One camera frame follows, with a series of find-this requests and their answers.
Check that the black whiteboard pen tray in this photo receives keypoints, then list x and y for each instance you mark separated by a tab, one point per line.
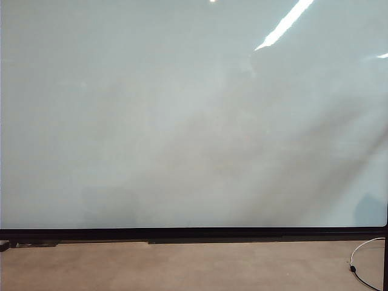
212	241

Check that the small black block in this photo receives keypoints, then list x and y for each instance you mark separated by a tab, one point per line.
3	245

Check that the white glass whiteboard black frame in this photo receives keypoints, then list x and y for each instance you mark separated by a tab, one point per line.
151	121

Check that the black whiteboard stand post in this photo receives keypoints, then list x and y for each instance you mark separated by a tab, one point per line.
386	260

